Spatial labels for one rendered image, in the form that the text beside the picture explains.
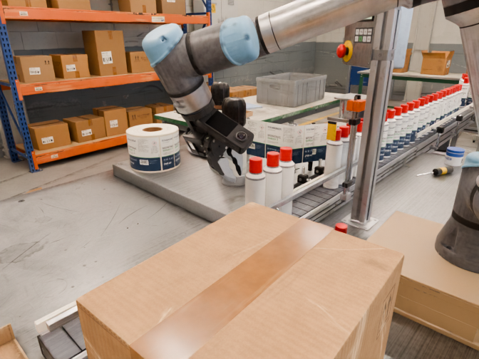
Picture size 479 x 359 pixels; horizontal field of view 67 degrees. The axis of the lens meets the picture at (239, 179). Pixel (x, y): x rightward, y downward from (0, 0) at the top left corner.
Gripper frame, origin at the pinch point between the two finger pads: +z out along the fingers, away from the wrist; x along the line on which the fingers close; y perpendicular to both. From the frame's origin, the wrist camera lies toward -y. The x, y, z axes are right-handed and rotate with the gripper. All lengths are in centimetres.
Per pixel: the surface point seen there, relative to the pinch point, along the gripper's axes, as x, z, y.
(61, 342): 46.9, -5.1, 1.4
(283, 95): -161, 109, 128
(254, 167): -5.8, 3.2, 0.5
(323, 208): -20.3, 34.1, -4.1
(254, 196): -1.5, 9.4, 0.1
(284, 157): -16.4, 9.5, 0.4
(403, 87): -650, 452, 231
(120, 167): 0, 20, 73
